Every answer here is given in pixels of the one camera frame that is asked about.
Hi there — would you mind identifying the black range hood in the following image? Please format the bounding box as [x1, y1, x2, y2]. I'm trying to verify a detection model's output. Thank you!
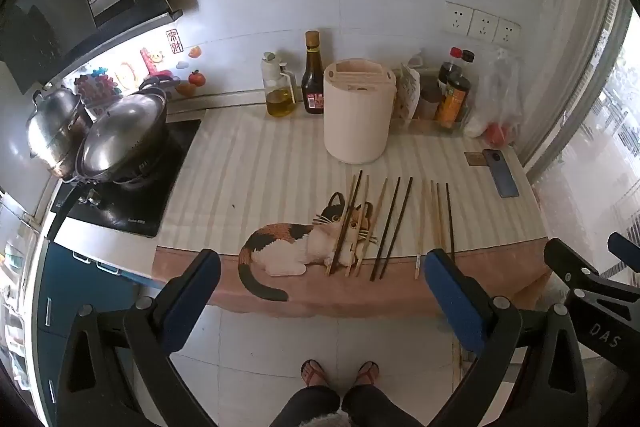
[0, 0, 183, 95]

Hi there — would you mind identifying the person's right leg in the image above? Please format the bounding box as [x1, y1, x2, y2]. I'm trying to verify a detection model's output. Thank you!
[342, 360, 426, 427]

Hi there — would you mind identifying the cream chopstick holder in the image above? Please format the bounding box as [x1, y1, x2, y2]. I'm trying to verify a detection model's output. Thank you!
[323, 59, 397, 165]

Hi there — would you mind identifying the blue cabinet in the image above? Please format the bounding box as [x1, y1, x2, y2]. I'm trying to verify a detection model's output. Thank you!
[30, 239, 156, 408]

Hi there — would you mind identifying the white wall outlet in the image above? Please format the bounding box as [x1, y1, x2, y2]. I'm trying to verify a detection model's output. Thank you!
[495, 18, 521, 45]
[470, 9, 500, 40]
[444, 2, 473, 34]

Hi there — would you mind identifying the person's left leg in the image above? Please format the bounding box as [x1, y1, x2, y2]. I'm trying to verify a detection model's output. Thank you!
[270, 359, 342, 427]

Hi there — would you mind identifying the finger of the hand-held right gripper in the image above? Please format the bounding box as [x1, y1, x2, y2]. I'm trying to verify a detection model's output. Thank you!
[544, 238, 640, 360]
[597, 232, 640, 280]

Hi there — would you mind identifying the red tomato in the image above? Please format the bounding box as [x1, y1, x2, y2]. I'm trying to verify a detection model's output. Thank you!
[485, 123, 511, 146]

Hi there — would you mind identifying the clear plastic bag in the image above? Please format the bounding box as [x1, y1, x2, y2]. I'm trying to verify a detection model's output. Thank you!
[462, 47, 523, 148]

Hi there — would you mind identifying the orange label jar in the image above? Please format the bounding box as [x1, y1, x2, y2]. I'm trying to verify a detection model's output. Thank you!
[434, 74, 472, 128]

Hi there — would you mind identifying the printed paper packet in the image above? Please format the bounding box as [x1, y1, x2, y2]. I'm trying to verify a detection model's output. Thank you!
[395, 64, 421, 120]

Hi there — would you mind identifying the striped cat print mat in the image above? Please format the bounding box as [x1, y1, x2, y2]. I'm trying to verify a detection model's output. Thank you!
[152, 104, 551, 318]

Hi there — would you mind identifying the steel pot with lid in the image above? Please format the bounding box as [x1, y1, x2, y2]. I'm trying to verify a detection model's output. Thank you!
[26, 88, 93, 180]

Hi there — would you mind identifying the steel wok with lid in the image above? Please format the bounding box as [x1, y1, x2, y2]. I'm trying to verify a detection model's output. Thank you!
[47, 77, 173, 240]

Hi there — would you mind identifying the blue smartphone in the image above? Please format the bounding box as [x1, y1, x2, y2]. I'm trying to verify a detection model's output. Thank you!
[482, 149, 521, 198]

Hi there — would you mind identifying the black stove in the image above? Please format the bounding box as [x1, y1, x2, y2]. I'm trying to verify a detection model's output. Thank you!
[50, 119, 202, 238]

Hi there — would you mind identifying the person's leg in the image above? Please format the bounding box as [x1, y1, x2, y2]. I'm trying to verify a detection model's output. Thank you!
[342, 360, 426, 427]
[270, 359, 342, 427]

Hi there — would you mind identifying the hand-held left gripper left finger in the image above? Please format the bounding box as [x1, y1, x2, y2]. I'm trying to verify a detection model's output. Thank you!
[55, 249, 223, 427]

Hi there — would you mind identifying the clear oil bottle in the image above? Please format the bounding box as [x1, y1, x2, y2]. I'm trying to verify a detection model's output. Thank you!
[260, 52, 297, 118]

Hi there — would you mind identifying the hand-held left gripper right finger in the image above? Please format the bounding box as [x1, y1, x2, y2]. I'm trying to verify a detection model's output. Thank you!
[425, 248, 591, 427]

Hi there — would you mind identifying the black cap sauce bottle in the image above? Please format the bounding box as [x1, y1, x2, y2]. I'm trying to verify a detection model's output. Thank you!
[457, 49, 476, 80]

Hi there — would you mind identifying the dark soy sauce bottle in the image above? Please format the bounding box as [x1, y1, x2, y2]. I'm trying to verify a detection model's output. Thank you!
[301, 31, 327, 115]

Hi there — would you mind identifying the window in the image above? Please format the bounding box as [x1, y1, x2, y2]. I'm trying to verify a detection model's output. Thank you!
[520, 0, 640, 288]

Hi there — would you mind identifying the group of wall stickers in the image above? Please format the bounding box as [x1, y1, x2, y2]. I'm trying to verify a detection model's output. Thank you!
[75, 27, 208, 108]

